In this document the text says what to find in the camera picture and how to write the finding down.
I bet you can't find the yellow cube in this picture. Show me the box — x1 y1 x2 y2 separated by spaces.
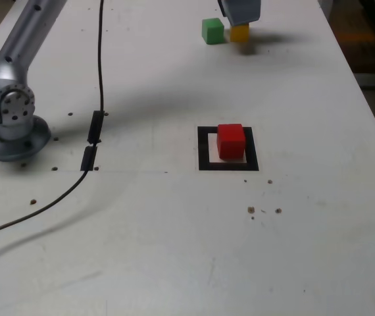
230 24 251 43

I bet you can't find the red cube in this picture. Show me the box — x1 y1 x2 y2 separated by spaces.
216 123 247 161

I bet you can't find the black cable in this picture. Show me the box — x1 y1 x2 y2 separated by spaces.
0 0 106 240

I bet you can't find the black tape square outline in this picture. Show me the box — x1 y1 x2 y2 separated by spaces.
197 126 260 172

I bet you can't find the green cube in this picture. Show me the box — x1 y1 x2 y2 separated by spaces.
201 18 225 45

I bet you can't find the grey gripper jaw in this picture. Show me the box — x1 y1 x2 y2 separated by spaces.
218 0 262 27

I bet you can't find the black tape strip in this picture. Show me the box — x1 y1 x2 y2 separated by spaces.
80 110 105 172

